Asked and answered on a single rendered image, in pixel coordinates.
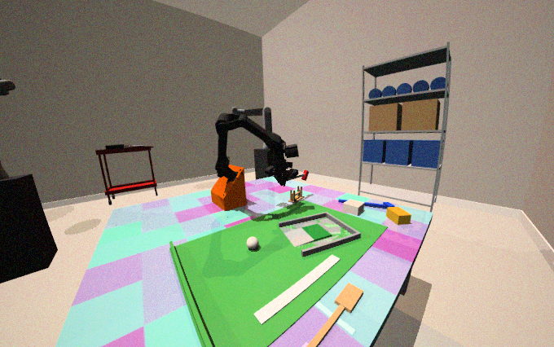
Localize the white golf ball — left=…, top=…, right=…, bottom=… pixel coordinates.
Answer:
left=247, top=236, right=259, bottom=249

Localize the white flat strip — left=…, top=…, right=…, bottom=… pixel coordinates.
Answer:
left=254, top=255, right=340, bottom=325

